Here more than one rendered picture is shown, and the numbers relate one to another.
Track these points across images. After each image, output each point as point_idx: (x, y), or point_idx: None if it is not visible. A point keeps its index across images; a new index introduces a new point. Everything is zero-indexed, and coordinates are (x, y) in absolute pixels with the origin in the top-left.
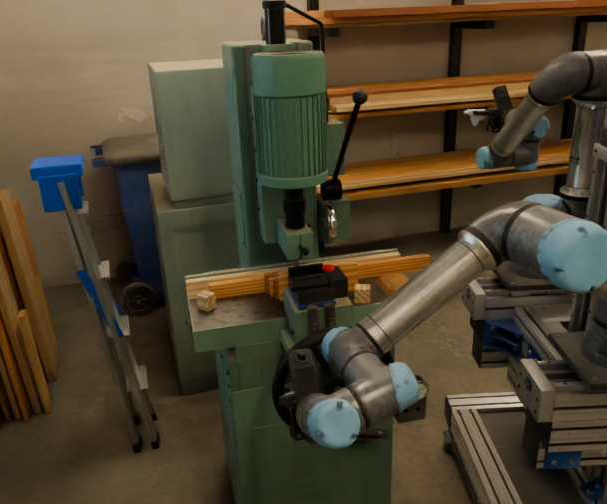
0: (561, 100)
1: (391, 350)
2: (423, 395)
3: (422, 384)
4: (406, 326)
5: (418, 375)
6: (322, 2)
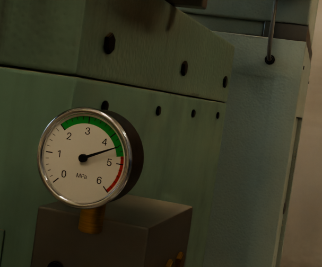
0: None
1: (70, 12)
2: (104, 193)
3: (105, 134)
4: None
5: (121, 115)
6: None
